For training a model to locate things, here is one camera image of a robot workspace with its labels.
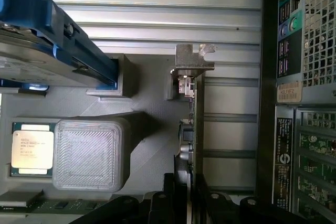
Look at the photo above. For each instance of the green ram stick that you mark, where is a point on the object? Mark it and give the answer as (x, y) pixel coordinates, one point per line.
(65, 204)

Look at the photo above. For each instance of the grey printed parts rack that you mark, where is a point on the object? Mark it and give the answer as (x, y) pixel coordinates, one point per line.
(155, 134)

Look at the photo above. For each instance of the silver cpu chip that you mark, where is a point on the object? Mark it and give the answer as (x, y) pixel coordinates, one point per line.
(31, 150)

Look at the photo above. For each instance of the open pc case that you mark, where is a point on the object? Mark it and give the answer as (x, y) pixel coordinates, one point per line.
(317, 51)

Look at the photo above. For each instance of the tan serial label sticker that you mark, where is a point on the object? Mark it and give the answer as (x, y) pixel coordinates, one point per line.
(289, 91)

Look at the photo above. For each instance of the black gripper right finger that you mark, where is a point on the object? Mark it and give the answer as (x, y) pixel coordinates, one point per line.
(203, 203)

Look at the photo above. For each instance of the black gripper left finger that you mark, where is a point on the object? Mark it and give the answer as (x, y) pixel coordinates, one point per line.
(181, 205)

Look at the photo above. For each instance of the black text label sticker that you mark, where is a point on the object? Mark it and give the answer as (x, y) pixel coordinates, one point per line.
(283, 161)

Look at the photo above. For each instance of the grey hard disk drive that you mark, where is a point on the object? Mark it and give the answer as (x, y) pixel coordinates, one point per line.
(31, 61)

